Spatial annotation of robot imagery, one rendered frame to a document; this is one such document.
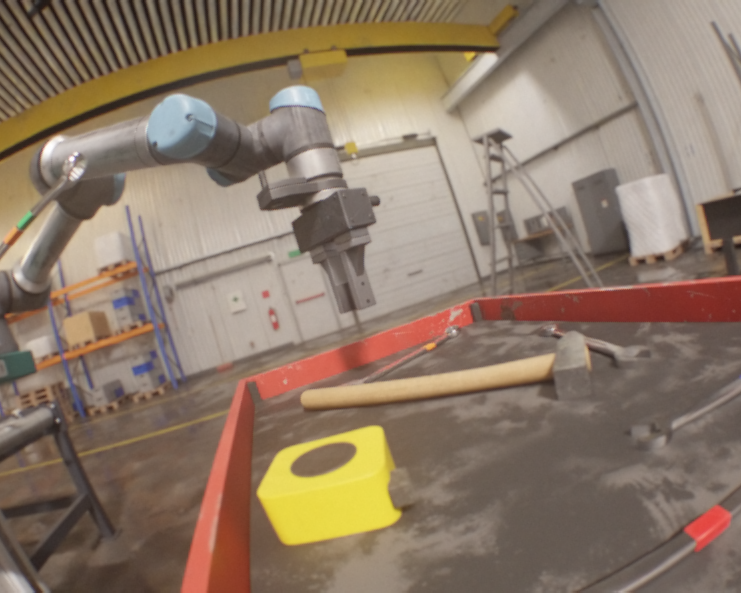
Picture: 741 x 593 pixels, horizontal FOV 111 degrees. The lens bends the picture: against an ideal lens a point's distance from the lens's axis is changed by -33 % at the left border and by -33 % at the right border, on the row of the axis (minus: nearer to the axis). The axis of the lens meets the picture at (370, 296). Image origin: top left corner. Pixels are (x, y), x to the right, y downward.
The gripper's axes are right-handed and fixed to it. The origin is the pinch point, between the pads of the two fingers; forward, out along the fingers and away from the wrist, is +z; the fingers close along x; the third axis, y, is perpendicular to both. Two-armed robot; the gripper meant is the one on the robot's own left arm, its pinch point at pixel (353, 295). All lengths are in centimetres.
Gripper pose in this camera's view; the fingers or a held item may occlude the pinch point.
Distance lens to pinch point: 52.7
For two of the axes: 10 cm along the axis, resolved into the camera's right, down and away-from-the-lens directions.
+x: -6.1, 1.5, 7.8
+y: 7.4, -2.6, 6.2
